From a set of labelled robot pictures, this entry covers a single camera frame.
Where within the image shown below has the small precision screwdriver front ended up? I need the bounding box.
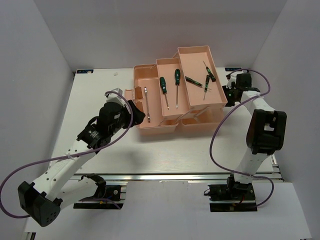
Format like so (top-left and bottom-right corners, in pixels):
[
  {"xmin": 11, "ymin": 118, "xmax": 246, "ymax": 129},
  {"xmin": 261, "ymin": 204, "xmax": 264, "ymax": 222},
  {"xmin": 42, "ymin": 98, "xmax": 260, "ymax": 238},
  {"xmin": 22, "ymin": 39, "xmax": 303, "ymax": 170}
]
[{"xmin": 203, "ymin": 61, "xmax": 216, "ymax": 82}]

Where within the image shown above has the small precision screwdriver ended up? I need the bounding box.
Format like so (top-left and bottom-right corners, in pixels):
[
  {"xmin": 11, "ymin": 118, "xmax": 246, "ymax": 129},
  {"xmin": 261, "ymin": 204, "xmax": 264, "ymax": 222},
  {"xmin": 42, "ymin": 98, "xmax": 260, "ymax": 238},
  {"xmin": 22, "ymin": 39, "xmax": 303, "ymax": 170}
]
[
  {"xmin": 185, "ymin": 76, "xmax": 205, "ymax": 89},
  {"xmin": 203, "ymin": 75, "xmax": 211, "ymax": 100},
  {"xmin": 203, "ymin": 61, "xmax": 216, "ymax": 82}
]

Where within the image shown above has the silver ratchet wrench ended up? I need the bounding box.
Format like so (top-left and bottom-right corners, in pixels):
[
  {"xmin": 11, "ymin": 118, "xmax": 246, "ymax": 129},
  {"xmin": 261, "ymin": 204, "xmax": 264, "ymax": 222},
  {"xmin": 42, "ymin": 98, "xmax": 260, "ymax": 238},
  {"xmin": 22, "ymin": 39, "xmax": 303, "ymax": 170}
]
[{"xmin": 144, "ymin": 86, "xmax": 151, "ymax": 123}]

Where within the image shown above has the large green screwdriver front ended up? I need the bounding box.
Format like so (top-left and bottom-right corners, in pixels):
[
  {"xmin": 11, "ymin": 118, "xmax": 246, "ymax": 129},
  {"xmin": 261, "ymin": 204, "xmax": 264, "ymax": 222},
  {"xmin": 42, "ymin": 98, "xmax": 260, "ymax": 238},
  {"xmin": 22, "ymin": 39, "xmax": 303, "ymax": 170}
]
[{"xmin": 159, "ymin": 76, "xmax": 170, "ymax": 110}]

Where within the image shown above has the pink plastic toolbox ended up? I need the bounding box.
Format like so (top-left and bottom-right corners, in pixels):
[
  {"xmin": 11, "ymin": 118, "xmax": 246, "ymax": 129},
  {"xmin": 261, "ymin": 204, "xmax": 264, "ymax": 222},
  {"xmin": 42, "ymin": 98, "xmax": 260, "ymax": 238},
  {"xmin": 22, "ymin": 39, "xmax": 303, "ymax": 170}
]
[{"xmin": 125, "ymin": 45, "xmax": 227, "ymax": 136}]

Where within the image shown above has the large green screwdriver tip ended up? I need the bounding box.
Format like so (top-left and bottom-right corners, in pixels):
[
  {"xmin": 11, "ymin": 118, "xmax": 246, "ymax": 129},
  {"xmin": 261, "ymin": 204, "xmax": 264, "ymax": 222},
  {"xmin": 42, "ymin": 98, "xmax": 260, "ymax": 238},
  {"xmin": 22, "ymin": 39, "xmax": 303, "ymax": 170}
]
[{"xmin": 174, "ymin": 68, "xmax": 181, "ymax": 109}]

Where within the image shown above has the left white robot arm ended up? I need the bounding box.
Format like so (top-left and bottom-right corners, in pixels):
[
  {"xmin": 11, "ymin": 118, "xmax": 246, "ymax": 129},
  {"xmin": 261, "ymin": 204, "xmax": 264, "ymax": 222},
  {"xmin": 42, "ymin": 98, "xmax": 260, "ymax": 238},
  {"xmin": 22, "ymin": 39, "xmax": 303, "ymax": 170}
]
[{"xmin": 18, "ymin": 100, "xmax": 146, "ymax": 227}]

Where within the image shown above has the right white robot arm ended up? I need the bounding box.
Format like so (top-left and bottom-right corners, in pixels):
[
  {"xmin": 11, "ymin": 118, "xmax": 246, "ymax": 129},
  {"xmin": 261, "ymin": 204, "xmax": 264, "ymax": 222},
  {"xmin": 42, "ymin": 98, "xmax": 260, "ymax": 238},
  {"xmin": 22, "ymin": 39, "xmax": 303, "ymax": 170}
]
[{"xmin": 223, "ymin": 72, "xmax": 287, "ymax": 200}]

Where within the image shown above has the blue label right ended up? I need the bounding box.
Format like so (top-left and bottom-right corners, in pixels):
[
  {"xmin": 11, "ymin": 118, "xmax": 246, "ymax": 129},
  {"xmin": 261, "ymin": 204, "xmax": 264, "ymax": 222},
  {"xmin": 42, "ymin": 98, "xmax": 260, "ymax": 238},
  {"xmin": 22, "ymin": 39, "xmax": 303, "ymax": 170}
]
[{"xmin": 224, "ymin": 67, "xmax": 242, "ymax": 72}]

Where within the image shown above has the blue label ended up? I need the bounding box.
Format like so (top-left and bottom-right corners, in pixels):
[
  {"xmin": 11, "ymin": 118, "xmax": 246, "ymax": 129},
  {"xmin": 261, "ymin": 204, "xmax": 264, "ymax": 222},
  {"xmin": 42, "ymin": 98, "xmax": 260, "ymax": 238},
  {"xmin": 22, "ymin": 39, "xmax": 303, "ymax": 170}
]
[
  {"xmin": 224, "ymin": 67, "xmax": 242, "ymax": 72},
  {"xmin": 76, "ymin": 69, "xmax": 94, "ymax": 74}
]

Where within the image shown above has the blue label left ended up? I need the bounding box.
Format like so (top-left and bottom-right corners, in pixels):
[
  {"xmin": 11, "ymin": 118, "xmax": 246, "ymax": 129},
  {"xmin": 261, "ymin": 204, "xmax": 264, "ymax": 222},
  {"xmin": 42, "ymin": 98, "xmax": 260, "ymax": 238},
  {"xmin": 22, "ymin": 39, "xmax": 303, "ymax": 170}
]
[{"xmin": 76, "ymin": 69, "xmax": 94, "ymax": 74}]

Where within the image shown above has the white front cover board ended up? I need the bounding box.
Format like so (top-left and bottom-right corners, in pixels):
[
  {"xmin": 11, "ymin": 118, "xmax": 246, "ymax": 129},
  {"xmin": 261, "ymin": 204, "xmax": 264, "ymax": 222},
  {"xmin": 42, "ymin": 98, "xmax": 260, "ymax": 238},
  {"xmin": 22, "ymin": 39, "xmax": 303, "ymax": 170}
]
[{"xmin": 25, "ymin": 181, "xmax": 311, "ymax": 240}]

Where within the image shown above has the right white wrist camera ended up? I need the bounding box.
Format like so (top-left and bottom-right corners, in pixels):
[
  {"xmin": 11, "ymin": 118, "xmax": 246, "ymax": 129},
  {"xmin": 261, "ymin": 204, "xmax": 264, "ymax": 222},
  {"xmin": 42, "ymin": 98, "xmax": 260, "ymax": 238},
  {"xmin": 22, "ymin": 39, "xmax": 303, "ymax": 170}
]
[{"xmin": 225, "ymin": 74, "xmax": 237, "ymax": 89}]

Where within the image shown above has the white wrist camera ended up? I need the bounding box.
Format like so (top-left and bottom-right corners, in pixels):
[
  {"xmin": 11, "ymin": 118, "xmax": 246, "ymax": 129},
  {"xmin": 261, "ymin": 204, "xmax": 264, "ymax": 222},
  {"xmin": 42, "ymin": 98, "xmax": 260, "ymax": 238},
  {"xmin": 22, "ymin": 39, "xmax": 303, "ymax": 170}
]
[
  {"xmin": 104, "ymin": 88, "xmax": 126, "ymax": 106},
  {"xmin": 225, "ymin": 74, "xmax": 237, "ymax": 89}
]

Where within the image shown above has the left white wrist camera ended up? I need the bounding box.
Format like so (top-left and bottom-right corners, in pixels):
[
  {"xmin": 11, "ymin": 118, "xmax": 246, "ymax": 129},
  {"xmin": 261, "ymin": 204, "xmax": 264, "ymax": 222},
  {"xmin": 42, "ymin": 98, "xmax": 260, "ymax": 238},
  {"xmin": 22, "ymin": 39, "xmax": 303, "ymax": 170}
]
[{"xmin": 104, "ymin": 88, "xmax": 126, "ymax": 106}]

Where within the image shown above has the aluminium table edge rail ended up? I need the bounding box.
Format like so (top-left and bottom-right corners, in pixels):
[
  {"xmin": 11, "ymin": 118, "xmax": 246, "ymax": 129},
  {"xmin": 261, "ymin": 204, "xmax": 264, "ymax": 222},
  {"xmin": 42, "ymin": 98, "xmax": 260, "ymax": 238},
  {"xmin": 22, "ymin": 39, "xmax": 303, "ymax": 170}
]
[{"xmin": 72, "ymin": 172, "xmax": 283, "ymax": 183}]

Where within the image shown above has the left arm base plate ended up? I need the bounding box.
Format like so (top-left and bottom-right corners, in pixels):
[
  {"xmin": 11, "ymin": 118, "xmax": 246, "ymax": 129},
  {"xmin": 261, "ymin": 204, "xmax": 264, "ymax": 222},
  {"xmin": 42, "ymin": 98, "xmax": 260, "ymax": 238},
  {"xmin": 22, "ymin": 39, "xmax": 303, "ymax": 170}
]
[{"xmin": 73, "ymin": 181, "xmax": 127, "ymax": 210}]

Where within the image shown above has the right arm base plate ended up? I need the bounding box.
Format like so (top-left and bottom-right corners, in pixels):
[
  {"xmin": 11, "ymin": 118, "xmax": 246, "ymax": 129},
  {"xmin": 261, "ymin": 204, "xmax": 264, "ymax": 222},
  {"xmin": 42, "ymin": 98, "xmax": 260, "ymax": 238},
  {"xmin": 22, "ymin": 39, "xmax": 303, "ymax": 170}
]
[{"xmin": 203, "ymin": 183, "xmax": 258, "ymax": 213}]

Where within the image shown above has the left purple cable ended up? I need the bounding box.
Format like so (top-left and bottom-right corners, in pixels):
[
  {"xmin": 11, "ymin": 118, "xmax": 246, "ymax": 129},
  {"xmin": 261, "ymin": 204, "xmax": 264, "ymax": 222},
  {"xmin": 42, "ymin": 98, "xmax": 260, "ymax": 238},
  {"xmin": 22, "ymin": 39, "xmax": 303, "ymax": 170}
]
[{"xmin": 0, "ymin": 91, "xmax": 133, "ymax": 218}]

